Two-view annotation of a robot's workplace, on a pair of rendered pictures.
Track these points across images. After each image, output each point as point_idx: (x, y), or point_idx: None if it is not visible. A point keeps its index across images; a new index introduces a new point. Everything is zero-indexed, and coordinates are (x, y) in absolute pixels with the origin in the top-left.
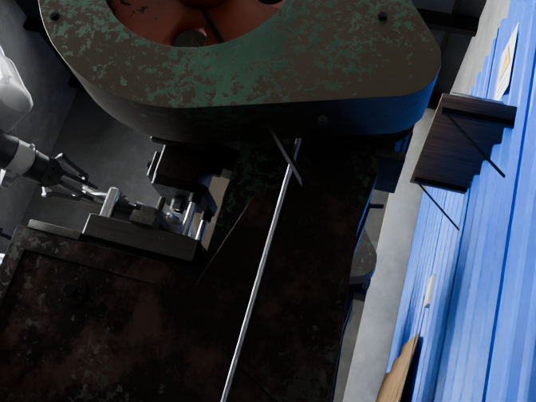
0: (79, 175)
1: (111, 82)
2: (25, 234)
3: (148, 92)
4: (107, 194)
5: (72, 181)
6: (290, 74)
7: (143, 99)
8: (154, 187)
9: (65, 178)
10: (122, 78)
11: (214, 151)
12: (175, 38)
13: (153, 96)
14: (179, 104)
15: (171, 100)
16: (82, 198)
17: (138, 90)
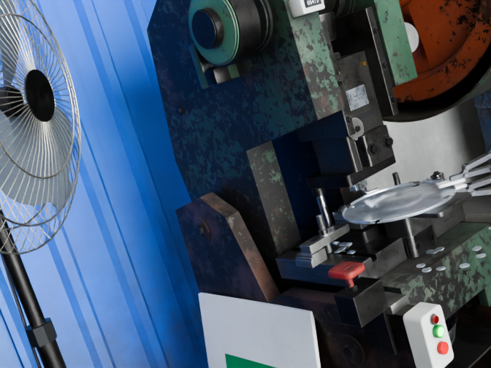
0: (472, 167)
1: (471, 88)
2: None
3: (444, 94)
4: (440, 181)
5: (478, 174)
6: None
7: (447, 101)
8: (389, 166)
9: (486, 172)
10: (463, 85)
11: None
12: (417, 31)
13: (440, 98)
14: (424, 102)
15: (429, 99)
16: (464, 190)
17: (451, 93)
